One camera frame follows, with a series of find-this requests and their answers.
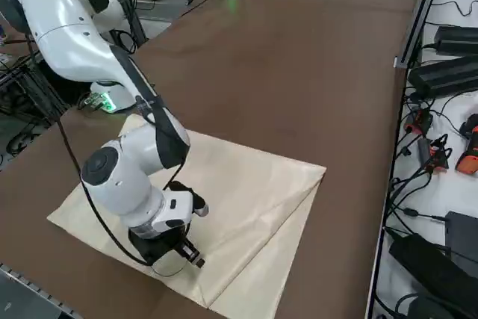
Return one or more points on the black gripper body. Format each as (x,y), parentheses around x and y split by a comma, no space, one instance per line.
(149,250)

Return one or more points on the cream tablecloth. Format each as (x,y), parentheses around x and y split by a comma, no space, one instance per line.
(242,203)

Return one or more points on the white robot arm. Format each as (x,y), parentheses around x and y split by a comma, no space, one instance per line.
(74,35)

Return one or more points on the black power adapter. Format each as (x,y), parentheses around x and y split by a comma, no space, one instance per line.
(429,266)
(459,40)

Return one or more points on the orange black clamp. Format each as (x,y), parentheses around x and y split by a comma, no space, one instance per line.
(437,158)

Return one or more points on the orange black connector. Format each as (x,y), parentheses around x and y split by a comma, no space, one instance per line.
(420,119)

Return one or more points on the flat black box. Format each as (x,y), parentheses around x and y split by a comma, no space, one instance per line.
(463,233)

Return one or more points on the orange black power tool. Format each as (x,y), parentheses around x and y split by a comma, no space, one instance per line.
(470,162)

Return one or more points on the dark ribbed power adapter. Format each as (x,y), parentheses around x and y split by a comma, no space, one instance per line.
(444,76)

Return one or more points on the ribbed grey aluminium rail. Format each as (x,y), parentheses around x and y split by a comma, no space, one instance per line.
(22,293)

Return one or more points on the white rail foot bracket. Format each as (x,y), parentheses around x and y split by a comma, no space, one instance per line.
(402,62)

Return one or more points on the slanted aluminium mast rail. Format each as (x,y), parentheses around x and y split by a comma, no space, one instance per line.
(422,12)

